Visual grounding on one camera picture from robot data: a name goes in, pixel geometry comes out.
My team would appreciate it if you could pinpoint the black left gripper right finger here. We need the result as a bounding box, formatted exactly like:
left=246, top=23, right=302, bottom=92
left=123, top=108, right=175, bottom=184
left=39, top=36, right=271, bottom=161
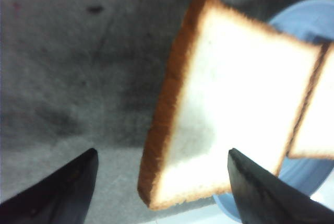
left=228, top=148, right=333, bottom=223

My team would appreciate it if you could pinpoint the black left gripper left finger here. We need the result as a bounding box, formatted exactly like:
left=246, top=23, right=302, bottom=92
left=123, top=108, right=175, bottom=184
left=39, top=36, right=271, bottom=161
left=1, top=148, right=98, bottom=223

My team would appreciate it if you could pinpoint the white bread slice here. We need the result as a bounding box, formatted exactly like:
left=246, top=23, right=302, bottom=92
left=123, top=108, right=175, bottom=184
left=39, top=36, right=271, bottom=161
left=287, top=42, right=333, bottom=160
left=137, top=0, right=328, bottom=210

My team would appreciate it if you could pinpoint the blue plate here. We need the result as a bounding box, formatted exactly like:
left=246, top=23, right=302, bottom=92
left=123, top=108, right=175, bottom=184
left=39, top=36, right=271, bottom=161
left=213, top=0, right=333, bottom=223

